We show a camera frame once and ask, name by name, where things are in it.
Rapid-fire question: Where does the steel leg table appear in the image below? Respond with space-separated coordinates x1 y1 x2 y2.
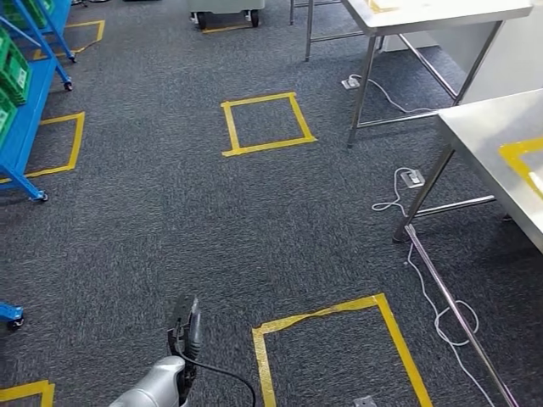
289 0 535 150

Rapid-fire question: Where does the steel workbench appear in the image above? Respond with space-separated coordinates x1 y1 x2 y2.
392 88 543 407

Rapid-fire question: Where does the white desk with side panel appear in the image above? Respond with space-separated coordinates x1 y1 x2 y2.
379 16 543 106

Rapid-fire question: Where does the green plastic crate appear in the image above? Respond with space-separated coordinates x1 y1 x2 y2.
17 0 56 29
0 89 18 148
0 26 33 106

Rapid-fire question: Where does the yellow floor tape square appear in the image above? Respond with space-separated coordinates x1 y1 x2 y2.
32 20 106 61
201 22 256 36
220 91 318 159

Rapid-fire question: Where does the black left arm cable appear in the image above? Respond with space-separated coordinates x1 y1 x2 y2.
174 341 257 407

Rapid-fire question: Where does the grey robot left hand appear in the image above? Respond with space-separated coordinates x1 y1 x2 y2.
166 294 204 364

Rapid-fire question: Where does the white looped floor cable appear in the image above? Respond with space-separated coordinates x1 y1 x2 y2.
405 241 498 407

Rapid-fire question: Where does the grey wheeled cart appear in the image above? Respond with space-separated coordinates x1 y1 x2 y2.
187 0 267 31

